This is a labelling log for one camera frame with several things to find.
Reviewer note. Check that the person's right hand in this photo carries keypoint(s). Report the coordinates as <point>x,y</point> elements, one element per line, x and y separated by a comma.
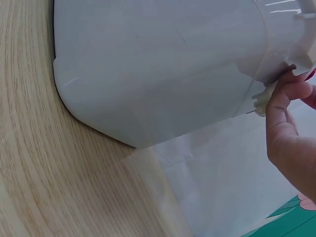
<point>286,138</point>

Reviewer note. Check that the translucent white plastic bag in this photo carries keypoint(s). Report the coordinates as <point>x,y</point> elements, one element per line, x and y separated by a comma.
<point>222,187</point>

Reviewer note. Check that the white plastic bin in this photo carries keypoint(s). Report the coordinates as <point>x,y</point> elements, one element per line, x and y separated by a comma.
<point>148,74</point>

